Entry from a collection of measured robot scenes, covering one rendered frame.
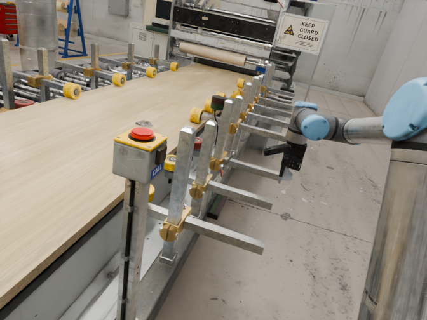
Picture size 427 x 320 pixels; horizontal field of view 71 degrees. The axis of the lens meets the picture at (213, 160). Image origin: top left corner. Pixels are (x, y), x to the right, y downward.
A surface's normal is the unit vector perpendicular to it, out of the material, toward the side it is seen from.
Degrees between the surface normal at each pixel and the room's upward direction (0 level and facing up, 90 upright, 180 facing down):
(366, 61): 90
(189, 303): 0
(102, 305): 0
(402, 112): 83
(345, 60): 90
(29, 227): 0
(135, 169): 90
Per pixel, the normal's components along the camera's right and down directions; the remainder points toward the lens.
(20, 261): 0.18, -0.88
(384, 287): -0.84, -0.11
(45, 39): 0.74, 0.41
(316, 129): -0.09, 0.41
